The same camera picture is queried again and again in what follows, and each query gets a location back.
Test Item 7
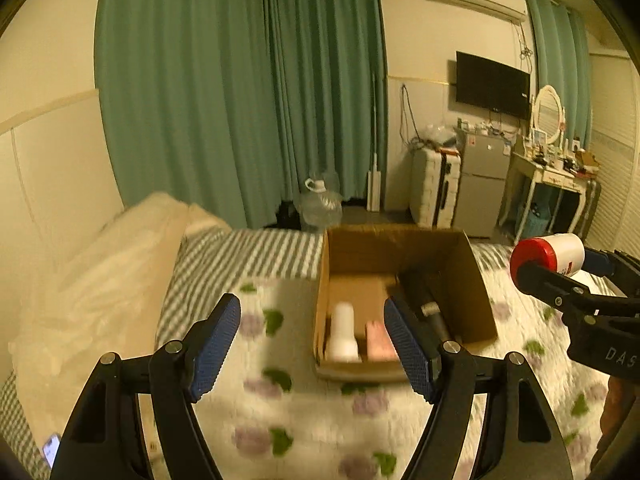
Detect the cream pillow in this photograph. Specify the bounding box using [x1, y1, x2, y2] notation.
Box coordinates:
[9, 193, 230, 445]

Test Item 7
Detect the open cardboard box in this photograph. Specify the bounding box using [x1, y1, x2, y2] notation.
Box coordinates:
[314, 224, 498, 382]

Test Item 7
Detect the white suitcase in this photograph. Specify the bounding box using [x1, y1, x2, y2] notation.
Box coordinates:
[409, 148, 461, 229]

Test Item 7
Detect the person's right hand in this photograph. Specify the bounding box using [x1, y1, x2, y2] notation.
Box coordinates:
[590, 376, 639, 469]

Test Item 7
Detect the smartphone on bed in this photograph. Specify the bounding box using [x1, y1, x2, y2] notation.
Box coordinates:
[41, 432, 61, 469]

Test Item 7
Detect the red capped white bottle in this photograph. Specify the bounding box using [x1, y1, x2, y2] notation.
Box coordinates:
[510, 233, 586, 281]

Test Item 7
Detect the pink small box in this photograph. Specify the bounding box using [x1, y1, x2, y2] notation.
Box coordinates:
[366, 321, 398, 362]

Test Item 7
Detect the oval vanity mirror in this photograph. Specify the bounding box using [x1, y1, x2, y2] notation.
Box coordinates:
[529, 84, 565, 146]

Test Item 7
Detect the white cylindrical bottle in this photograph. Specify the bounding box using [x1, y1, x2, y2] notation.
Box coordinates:
[324, 301, 361, 363]

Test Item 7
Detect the green curtain by window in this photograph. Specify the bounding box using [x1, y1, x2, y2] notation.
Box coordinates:
[526, 0, 592, 148]

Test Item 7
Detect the floral quilted bedspread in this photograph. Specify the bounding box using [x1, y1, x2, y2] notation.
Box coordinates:
[150, 244, 622, 480]

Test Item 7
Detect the silver mini fridge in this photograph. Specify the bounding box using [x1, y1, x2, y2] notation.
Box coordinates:
[454, 130, 511, 238]

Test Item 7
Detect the black wall television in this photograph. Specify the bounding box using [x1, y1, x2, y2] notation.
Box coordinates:
[456, 51, 530, 120]

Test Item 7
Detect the blue basket under vanity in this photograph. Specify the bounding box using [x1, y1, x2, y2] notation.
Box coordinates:
[515, 203, 551, 240]

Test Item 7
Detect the clear water jug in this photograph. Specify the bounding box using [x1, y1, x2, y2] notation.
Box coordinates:
[296, 177, 343, 233]

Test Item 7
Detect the white vanity table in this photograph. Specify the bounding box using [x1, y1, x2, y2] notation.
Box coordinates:
[498, 154, 601, 243]

